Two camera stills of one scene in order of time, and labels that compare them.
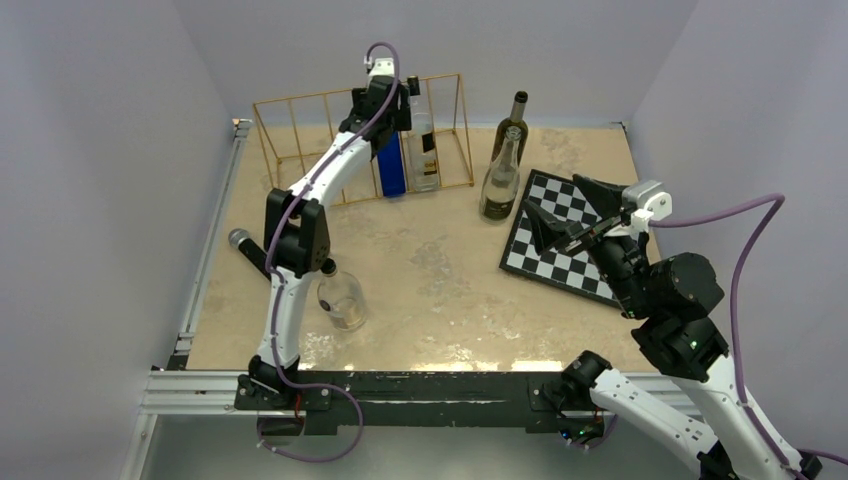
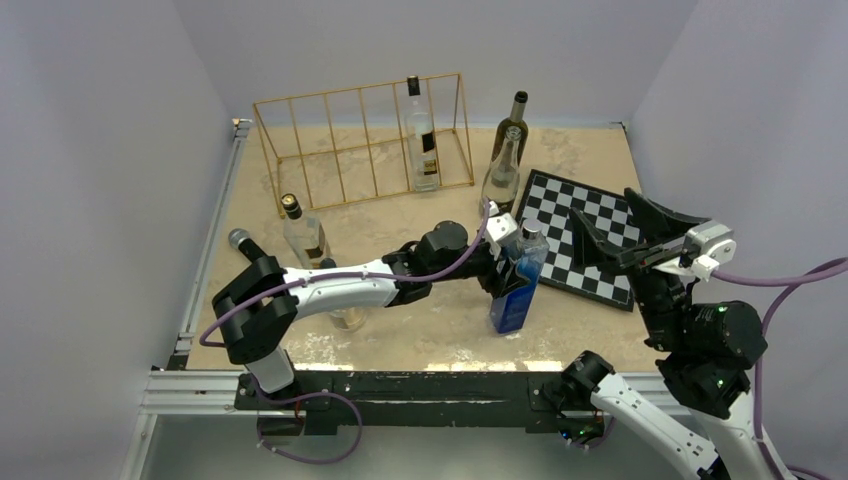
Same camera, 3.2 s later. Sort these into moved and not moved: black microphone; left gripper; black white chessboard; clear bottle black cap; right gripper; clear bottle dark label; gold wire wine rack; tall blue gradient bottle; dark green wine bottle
Moved: right gripper; left gripper; tall blue gradient bottle
Not moved: black microphone; dark green wine bottle; black white chessboard; clear bottle dark label; clear bottle black cap; gold wire wine rack
